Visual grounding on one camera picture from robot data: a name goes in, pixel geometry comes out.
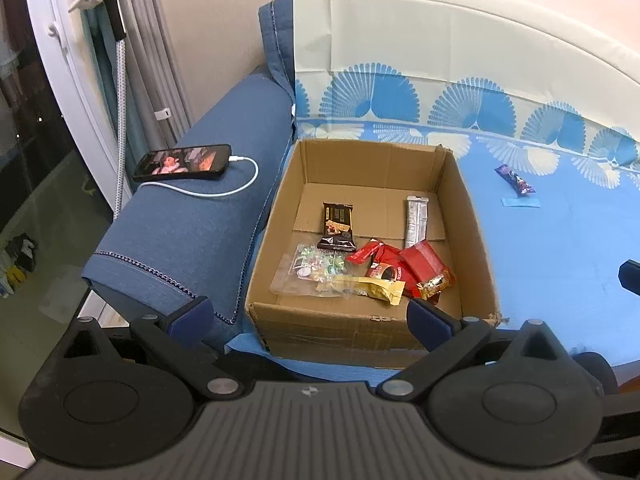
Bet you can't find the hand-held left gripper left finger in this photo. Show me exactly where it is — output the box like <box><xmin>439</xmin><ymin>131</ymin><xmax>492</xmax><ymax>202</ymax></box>
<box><xmin>64</xmin><ymin>296</ymin><xmax>246</xmax><ymax>402</ymax></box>

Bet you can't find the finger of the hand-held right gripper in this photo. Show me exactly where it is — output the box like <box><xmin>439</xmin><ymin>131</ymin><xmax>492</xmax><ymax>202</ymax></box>
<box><xmin>618</xmin><ymin>259</ymin><xmax>640</xmax><ymax>303</ymax></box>

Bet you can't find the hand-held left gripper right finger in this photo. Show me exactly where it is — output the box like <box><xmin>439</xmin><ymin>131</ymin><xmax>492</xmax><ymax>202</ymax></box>
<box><xmin>375</xmin><ymin>297</ymin><xmax>568</xmax><ymax>402</ymax></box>

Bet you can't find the red packet with gold end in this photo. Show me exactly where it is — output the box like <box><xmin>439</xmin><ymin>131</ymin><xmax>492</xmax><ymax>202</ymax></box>
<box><xmin>400</xmin><ymin>240</ymin><xmax>457</xmax><ymax>302</ymax></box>

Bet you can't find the red coffee packet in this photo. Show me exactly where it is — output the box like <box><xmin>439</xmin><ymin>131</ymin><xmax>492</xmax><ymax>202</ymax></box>
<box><xmin>365</xmin><ymin>249</ymin><xmax>422</xmax><ymax>299</ymax></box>

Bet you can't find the cardboard box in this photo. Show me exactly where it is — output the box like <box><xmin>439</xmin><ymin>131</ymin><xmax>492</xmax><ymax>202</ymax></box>
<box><xmin>245</xmin><ymin>139</ymin><xmax>501</xmax><ymax>370</ymax></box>

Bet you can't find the yellow snack packet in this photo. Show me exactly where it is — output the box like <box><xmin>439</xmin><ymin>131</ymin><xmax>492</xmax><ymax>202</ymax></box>
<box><xmin>316</xmin><ymin>274</ymin><xmax>406</xmax><ymax>305</ymax></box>

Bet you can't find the small red packet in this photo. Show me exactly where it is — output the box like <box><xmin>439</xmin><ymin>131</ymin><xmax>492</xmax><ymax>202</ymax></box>
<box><xmin>345</xmin><ymin>241</ymin><xmax>387</xmax><ymax>265</ymax></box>

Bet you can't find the silver stick packet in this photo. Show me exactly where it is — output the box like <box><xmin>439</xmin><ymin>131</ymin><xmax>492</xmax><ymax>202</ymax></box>
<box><xmin>404</xmin><ymin>195</ymin><xmax>430</xmax><ymax>250</ymax></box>

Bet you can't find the clear bag of candies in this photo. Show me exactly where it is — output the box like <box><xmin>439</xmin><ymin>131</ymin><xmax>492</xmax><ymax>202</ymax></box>
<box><xmin>270</xmin><ymin>242</ymin><xmax>351</xmax><ymax>297</ymax></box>

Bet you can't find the black snack packet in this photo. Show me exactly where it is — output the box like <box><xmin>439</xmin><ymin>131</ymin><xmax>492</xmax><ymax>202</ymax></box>
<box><xmin>320</xmin><ymin>202</ymin><xmax>357</xmax><ymax>253</ymax></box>

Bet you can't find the purple candy packet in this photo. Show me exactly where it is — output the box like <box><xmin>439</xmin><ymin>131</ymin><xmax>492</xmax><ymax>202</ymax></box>
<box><xmin>494</xmin><ymin>165</ymin><xmax>536</xmax><ymax>197</ymax></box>

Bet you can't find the black smartphone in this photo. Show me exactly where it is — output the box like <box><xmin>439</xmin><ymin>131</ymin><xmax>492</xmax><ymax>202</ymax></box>
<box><xmin>132</xmin><ymin>144</ymin><xmax>233</xmax><ymax>183</ymax></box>

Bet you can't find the pile of shoes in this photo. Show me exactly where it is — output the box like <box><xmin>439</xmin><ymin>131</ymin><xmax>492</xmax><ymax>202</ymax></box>
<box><xmin>0</xmin><ymin>232</ymin><xmax>38</xmax><ymax>297</ymax></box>

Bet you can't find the white pole rack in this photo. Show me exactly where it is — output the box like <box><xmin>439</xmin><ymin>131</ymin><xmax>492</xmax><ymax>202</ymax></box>
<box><xmin>67</xmin><ymin>0</ymin><xmax>193</xmax><ymax>146</ymax></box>

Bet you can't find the white charging cable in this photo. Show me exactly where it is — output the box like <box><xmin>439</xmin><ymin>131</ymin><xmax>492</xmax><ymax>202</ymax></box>
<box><xmin>142</xmin><ymin>156</ymin><xmax>259</xmax><ymax>198</ymax></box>

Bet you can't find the white door frame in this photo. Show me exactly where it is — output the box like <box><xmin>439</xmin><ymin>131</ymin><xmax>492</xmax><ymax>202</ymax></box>
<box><xmin>20</xmin><ymin>0</ymin><xmax>133</xmax><ymax>211</ymax></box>

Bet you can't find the black steamer head with hose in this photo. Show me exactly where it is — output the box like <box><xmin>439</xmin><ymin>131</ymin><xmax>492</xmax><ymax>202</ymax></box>
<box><xmin>71</xmin><ymin>0</ymin><xmax>128</xmax><ymax>223</ymax></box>

